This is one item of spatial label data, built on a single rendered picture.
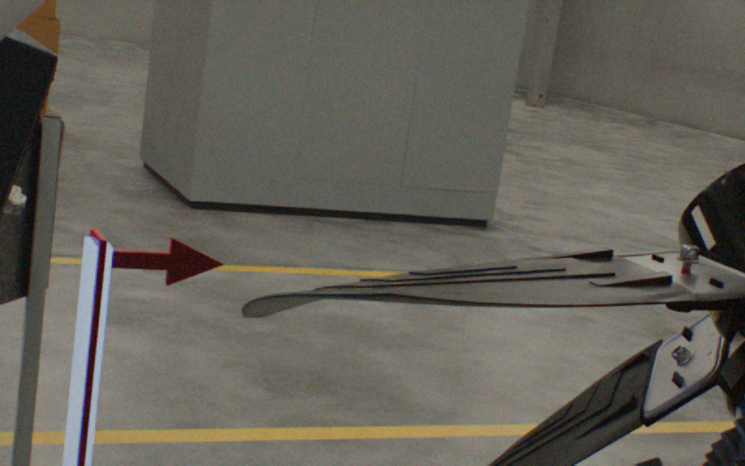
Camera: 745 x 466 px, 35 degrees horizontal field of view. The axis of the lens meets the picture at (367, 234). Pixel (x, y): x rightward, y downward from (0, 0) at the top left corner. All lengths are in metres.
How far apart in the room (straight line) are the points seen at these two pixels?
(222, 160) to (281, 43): 0.75
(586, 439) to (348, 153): 6.26
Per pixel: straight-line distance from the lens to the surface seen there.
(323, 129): 6.96
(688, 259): 0.72
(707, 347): 0.82
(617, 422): 0.81
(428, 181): 7.29
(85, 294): 0.57
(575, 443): 0.83
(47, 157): 2.70
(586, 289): 0.64
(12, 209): 1.19
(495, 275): 0.65
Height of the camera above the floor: 1.32
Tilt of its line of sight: 11 degrees down
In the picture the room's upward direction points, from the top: 8 degrees clockwise
